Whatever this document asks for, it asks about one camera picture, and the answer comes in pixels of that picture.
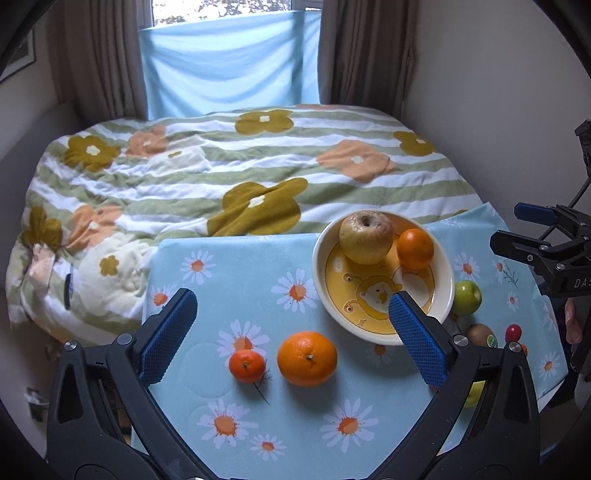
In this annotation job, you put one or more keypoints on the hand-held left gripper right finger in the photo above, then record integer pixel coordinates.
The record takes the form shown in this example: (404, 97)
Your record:
(415, 337)

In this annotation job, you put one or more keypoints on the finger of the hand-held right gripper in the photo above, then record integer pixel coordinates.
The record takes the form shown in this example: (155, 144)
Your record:
(517, 247)
(533, 212)

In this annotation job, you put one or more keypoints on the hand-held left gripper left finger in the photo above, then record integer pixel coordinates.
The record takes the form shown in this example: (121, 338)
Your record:
(168, 339)

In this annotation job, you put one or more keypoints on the cream bowl with yellow print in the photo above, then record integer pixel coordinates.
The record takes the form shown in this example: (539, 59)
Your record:
(364, 318)

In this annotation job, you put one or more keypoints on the green apple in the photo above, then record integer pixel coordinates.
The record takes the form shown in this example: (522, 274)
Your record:
(466, 298)

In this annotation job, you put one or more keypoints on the brown kiwi with green sticker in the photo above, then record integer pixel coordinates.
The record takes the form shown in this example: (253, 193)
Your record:
(479, 334)

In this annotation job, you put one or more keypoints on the red cherry tomato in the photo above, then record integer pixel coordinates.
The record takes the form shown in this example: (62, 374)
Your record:
(513, 332)

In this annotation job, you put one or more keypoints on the large orange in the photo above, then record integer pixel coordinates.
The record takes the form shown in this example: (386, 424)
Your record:
(307, 359)

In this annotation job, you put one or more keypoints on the person's right hand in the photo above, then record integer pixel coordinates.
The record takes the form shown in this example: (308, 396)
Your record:
(574, 321)

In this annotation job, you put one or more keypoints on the yellow-green fruit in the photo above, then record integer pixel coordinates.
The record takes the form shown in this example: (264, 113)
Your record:
(475, 392)

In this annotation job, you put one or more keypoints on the medium orange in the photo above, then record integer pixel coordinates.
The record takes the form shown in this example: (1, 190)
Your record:
(415, 249)

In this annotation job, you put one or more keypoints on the wrinkled yellow-brown apple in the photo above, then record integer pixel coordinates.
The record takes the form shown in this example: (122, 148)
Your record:
(364, 237)

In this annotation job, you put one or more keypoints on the black tag on blanket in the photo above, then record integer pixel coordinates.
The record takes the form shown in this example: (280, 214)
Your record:
(68, 290)

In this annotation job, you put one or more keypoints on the blue daisy print tablecloth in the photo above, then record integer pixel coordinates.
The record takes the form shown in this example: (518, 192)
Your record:
(286, 424)

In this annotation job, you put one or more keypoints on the small dark floor item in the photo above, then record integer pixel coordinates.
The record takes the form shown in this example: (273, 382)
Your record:
(36, 402)

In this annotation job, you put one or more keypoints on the striped floral blanket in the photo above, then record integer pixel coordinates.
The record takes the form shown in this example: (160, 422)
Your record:
(231, 161)

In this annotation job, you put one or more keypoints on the brown curtain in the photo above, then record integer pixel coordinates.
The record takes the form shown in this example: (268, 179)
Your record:
(369, 50)
(101, 55)

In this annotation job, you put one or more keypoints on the light blue window cloth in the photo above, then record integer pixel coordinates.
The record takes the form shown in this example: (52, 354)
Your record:
(231, 64)

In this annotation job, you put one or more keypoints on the window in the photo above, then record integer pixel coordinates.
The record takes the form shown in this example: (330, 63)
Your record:
(221, 9)

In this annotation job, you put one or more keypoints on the framed wall picture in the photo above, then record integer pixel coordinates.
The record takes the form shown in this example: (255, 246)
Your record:
(18, 55)

